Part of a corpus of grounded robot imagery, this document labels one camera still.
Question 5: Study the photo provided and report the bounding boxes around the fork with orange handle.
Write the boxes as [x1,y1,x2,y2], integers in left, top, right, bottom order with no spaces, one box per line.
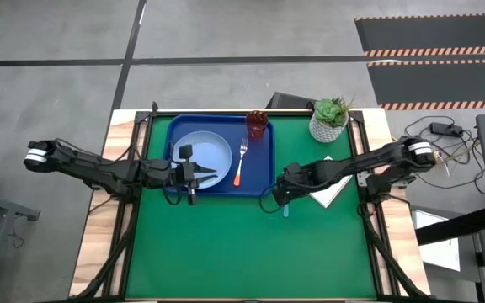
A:
[232,137,249,188]

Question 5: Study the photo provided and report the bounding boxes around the green table mat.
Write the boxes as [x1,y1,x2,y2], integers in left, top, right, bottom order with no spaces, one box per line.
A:
[125,114,377,300]

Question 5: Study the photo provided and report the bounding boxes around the black orange-striped floor mat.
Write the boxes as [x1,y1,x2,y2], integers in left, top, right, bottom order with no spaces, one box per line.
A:
[366,58,485,112]
[354,13,485,58]

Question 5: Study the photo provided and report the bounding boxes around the grey triangle-pattern plant pot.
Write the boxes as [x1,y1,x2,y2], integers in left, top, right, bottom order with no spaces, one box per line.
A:
[308,112,349,144]

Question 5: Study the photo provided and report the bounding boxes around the black power adapter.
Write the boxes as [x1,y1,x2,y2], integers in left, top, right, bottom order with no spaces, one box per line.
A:
[429,121,464,137]

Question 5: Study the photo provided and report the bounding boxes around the black table frame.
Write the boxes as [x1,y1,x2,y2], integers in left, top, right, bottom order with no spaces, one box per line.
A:
[72,100,440,303]

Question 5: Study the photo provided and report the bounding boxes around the light blue plate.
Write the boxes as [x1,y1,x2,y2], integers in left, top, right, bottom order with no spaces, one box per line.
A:
[171,130,233,190]

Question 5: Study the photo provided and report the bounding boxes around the green succulent plant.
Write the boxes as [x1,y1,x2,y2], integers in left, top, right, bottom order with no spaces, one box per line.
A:
[313,96,355,129]

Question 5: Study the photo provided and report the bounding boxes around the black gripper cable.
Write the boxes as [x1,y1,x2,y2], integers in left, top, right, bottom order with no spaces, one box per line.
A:
[161,183,184,207]
[258,184,284,215]

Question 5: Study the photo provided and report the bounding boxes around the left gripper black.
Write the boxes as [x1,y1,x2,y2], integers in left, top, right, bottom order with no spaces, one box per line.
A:
[139,157,219,206]

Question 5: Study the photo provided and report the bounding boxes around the blue plastic tray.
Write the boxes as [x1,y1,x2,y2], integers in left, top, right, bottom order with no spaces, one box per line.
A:
[163,114,276,198]

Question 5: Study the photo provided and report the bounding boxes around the tangled floor cables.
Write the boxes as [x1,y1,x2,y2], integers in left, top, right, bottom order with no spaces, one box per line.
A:
[402,114,485,196]

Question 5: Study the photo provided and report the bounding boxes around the white floor sheet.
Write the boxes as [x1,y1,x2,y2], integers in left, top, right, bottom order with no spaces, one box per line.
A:
[412,209,462,273]

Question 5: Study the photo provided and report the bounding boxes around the red faceted cup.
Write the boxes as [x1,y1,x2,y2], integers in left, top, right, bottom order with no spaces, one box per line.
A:
[245,109,269,141]

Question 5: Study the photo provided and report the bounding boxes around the black box behind table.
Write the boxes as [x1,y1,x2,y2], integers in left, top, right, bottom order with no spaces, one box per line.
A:
[265,91,318,111]

